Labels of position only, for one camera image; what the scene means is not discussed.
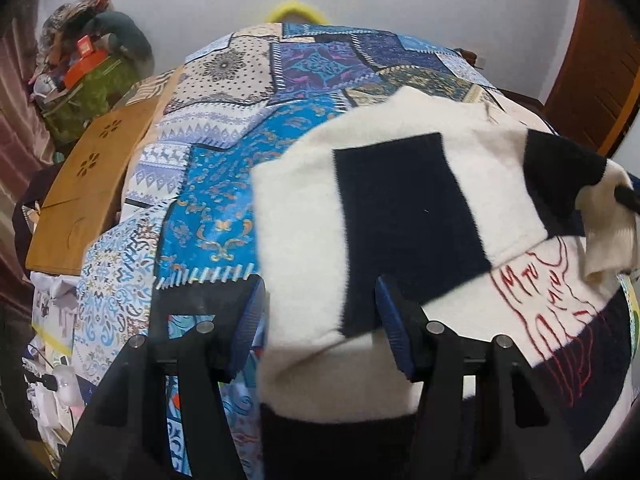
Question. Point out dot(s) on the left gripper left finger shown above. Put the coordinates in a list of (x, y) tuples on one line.
[(200, 334)]

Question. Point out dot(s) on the orange box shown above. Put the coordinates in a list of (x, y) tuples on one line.
[(84, 61)]

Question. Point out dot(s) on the pile of patterned clothes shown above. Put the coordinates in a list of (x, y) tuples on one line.
[(70, 17)]

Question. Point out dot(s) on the black and cream striped sweater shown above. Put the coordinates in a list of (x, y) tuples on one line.
[(489, 226)]

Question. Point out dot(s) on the striped pink curtain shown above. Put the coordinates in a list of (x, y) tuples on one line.
[(26, 146)]

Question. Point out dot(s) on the brown wooden door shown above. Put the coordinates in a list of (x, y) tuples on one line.
[(597, 90)]

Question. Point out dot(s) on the green storage basket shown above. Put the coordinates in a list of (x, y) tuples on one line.
[(67, 114)]

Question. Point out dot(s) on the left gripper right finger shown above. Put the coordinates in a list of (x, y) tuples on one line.
[(482, 413)]

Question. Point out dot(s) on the dark green jacket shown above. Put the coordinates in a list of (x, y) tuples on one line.
[(123, 36)]

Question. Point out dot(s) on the wooden lap desk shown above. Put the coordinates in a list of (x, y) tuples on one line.
[(85, 195)]

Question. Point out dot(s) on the yellow foam tube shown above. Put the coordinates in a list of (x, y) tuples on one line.
[(295, 11)]

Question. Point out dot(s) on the blue patchwork bedspread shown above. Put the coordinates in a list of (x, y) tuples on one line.
[(241, 101)]

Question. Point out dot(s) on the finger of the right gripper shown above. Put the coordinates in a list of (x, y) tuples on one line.
[(627, 198)]

